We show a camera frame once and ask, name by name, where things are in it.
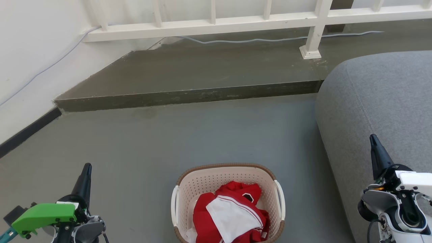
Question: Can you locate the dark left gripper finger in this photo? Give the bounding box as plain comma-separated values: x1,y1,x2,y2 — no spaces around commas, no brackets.
72,163,92,207

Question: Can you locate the right gripper body grey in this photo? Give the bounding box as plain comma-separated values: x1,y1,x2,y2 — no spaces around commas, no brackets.
358,164,414,223

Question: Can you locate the left gripper body dark grey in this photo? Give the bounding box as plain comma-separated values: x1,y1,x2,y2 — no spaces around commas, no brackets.
51,195,106,243

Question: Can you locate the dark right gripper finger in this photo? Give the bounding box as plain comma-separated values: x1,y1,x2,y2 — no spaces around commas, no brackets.
369,134,394,181

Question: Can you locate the beige plastic laundry basket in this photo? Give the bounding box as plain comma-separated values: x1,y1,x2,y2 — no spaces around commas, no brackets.
171,163,286,243

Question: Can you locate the grey fabric sofa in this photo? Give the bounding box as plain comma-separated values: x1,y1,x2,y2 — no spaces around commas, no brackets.
316,51,432,243

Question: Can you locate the black baseboard strip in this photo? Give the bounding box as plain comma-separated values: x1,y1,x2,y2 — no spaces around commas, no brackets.
0,107,62,158

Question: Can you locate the white garment with red stripes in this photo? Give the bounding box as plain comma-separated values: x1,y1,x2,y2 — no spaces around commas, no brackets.
206,196,264,243

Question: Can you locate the white railing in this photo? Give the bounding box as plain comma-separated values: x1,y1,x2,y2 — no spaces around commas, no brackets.
83,0,432,60

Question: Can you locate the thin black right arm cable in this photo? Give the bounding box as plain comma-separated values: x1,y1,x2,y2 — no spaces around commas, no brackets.
367,219,382,243

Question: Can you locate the thin grey cable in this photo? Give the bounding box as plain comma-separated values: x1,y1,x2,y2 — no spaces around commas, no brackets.
0,26,384,106

